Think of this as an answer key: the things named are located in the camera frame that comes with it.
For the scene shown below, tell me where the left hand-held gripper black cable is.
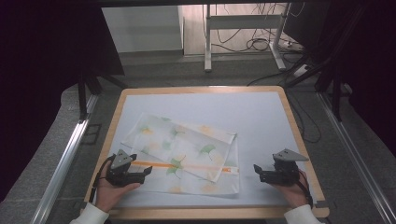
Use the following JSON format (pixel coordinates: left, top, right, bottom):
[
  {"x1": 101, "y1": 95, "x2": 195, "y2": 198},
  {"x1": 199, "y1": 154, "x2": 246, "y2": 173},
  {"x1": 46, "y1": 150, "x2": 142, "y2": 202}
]
[{"x1": 89, "y1": 154, "x2": 117, "y2": 203}]

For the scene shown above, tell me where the white panel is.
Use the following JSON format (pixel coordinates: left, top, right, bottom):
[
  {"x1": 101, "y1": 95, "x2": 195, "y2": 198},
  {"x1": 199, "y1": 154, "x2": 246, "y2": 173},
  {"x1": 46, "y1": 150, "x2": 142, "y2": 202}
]
[{"x1": 101, "y1": 5, "x2": 184, "y2": 54}]

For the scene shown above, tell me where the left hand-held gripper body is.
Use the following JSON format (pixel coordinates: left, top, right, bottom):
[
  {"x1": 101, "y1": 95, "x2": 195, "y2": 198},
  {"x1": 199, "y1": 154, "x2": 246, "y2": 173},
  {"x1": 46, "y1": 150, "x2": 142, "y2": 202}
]
[{"x1": 105, "y1": 148, "x2": 147, "y2": 188}]

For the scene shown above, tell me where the black metal stand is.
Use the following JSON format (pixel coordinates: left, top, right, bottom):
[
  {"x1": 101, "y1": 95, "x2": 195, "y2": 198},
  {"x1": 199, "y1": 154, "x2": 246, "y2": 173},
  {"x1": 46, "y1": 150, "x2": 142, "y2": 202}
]
[
  {"x1": 77, "y1": 70, "x2": 129, "y2": 123},
  {"x1": 283, "y1": 52, "x2": 344, "y2": 123}
]

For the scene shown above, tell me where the hand-held gripper black cable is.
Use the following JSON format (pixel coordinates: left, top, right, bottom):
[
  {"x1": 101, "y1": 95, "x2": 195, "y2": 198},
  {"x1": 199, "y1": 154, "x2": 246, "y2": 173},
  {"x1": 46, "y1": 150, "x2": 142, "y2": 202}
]
[
  {"x1": 296, "y1": 180, "x2": 314, "y2": 209},
  {"x1": 89, "y1": 154, "x2": 117, "y2": 203}
]

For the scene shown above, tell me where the white table mat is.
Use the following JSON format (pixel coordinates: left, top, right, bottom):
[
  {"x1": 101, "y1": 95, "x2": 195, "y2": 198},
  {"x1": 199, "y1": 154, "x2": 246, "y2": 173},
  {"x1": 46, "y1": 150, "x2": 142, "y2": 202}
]
[{"x1": 110, "y1": 91, "x2": 318, "y2": 209}]

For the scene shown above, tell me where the person's left hand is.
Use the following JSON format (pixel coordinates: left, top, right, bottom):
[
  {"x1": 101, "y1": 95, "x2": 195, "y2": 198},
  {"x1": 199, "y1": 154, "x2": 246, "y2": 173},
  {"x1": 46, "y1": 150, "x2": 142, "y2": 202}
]
[{"x1": 94, "y1": 162, "x2": 142, "y2": 214}]

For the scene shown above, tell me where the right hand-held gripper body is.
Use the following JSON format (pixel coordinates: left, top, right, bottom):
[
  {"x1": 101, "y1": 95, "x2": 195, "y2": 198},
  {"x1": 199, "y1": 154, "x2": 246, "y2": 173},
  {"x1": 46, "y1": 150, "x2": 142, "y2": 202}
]
[{"x1": 270, "y1": 147, "x2": 310, "y2": 188}]

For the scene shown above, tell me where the wooden edged table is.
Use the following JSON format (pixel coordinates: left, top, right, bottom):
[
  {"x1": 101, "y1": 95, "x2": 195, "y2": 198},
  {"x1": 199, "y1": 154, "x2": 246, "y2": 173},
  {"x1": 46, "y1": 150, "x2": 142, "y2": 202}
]
[{"x1": 79, "y1": 85, "x2": 331, "y2": 220}]

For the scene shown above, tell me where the white metal desk frame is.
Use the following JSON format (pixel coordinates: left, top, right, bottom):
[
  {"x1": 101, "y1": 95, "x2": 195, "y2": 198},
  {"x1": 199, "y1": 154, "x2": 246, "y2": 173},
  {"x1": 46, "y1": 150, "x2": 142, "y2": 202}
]
[{"x1": 203, "y1": 3, "x2": 292, "y2": 73}]

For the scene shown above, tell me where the thin black floor cable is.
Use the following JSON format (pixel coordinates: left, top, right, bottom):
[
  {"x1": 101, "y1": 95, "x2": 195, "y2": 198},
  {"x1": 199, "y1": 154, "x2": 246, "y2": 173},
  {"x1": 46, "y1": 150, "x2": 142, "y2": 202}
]
[{"x1": 288, "y1": 91, "x2": 322, "y2": 145}]

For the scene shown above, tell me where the white power strip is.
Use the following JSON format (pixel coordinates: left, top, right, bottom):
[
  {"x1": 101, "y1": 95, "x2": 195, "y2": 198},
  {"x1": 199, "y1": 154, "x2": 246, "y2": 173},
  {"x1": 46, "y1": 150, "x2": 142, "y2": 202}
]
[{"x1": 292, "y1": 63, "x2": 310, "y2": 78}]

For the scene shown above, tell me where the leaf print mesh laundry bag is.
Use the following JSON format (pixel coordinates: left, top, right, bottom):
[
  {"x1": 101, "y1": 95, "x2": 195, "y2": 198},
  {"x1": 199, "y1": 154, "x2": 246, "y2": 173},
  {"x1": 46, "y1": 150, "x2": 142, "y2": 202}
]
[{"x1": 120, "y1": 112, "x2": 241, "y2": 196}]

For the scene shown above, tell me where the aluminium rail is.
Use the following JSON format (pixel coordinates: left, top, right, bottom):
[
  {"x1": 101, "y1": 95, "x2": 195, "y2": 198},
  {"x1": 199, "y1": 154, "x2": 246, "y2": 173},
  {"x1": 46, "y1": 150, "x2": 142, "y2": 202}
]
[
  {"x1": 30, "y1": 92, "x2": 100, "y2": 224},
  {"x1": 317, "y1": 91, "x2": 396, "y2": 224}
]

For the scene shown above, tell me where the dark curtain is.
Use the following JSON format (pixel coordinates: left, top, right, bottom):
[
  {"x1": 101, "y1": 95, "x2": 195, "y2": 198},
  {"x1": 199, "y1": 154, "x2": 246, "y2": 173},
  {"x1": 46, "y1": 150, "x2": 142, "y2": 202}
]
[
  {"x1": 0, "y1": 0, "x2": 126, "y2": 203},
  {"x1": 281, "y1": 0, "x2": 396, "y2": 158}
]

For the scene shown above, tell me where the right hand-held gripper black cable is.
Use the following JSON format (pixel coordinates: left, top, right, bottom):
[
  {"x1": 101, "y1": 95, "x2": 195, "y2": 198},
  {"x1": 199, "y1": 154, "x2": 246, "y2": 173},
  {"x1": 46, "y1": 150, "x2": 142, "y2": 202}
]
[{"x1": 296, "y1": 180, "x2": 314, "y2": 209}]

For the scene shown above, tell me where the dark floor outlet cover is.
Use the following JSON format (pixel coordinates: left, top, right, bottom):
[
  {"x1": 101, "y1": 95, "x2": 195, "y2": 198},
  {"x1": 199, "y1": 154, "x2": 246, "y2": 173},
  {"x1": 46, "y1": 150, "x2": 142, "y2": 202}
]
[{"x1": 79, "y1": 123, "x2": 103, "y2": 146}]

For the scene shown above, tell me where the tangle of black floor cables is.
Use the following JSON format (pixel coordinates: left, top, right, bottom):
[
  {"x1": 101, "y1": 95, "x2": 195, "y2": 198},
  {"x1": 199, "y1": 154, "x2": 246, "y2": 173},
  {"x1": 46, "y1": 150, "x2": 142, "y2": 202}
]
[{"x1": 214, "y1": 3, "x2": 304, "y2": 54}]

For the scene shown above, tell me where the person's right hand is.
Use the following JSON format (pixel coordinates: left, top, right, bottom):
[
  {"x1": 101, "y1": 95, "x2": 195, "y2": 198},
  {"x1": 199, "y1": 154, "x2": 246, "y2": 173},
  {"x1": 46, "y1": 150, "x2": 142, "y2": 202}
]
[{"x1": 270, "y1": 169, "x2": 310, "y2": 210}]

